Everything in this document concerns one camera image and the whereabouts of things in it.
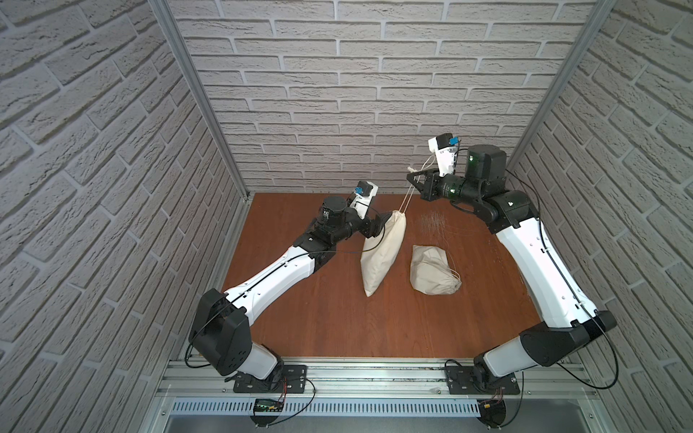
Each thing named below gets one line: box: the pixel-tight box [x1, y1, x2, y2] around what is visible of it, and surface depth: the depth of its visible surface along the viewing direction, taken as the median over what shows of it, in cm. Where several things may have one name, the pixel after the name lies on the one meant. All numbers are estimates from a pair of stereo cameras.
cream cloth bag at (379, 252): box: [360, 210, 407, 297], surface depth 81 cm
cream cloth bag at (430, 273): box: [409, 244, 462, 296], surface depth 86 cm
